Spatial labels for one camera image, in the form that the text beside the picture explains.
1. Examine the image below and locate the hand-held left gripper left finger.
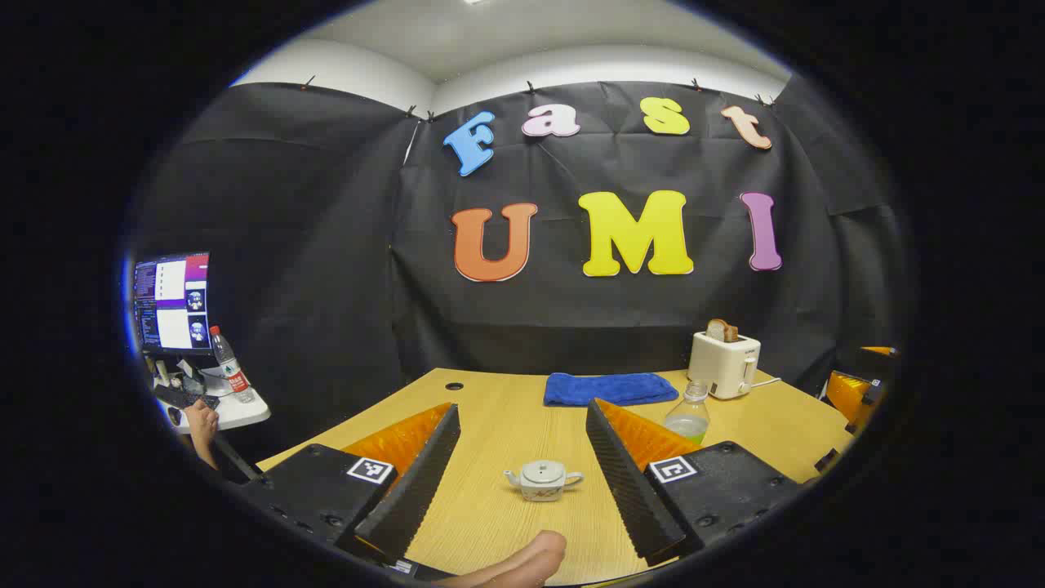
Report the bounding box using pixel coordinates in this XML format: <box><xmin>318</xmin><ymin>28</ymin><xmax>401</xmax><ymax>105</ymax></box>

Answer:
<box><xmin>237</xmin><ymin>402</ymin><xmax>462</xmax><ymax>566</ymax></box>

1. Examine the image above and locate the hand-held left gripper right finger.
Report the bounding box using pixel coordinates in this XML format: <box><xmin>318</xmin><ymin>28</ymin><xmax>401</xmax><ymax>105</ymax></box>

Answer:
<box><xmin>585</xmin><ymin>398</ymin><xmax>807</xmax><ymax>567</ymax></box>

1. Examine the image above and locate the white teacup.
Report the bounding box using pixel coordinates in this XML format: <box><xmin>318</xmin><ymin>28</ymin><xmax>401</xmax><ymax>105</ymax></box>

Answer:
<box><xmin>503</xmin><ymin>461</ymin><xmax>585</xmax><ymax>502</ymax></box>

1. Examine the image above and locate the clear green-label water bottle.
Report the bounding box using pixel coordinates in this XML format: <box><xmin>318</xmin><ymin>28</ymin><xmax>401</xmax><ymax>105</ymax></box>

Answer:
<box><xmin>663</xmin><ymin>380</ymin><xmax>711</xmax><ymax>446</ymax></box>

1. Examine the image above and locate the red-label water bottle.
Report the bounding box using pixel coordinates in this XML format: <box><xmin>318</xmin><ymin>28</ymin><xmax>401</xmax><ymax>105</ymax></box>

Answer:
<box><xmin>209</xmin><ymin>325</ymin><xmax>256</xmax><ymax>403</ymax></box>

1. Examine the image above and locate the blue towel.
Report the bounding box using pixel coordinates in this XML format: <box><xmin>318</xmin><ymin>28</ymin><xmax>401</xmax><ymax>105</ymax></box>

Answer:
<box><xmin>544</xmin><ymin>372</ymin><xmax>679</xmax><ymax>408</ymax></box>

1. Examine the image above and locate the white toaster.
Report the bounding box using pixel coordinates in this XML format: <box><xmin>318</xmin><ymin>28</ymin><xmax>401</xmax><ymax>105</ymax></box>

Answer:
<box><xmin>688</xmin><ymin>331</ymin><xmax>762</xmax><ymax>400</ymax></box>

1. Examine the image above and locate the white side desk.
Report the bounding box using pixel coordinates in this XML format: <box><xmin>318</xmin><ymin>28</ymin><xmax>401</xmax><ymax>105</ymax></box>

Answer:
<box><xmin>155</xmin><ymin>372</ymin><xmax>272</xmax><ymax>434</ymax></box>

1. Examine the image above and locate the black keyboard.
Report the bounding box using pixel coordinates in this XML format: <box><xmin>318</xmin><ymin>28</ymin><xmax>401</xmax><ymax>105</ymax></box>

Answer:
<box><xmin>153</xmin><ymin>384</ymin><xmax>220</xmax><ymax>411</ymax></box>

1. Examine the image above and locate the black backdrop cloth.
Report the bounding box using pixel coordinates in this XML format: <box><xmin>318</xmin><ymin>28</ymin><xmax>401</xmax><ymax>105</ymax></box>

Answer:
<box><xmin>131</xmin><ymin>80</ymin><xmax>911</xmax><ymax>458</ymax></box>

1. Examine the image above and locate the computer monitor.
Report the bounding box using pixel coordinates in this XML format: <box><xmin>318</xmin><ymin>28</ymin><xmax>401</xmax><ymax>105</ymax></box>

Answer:
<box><xmin>133</xmin><ymin>252</ymin><xmax>211</xmax><ymax>356</ymax></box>

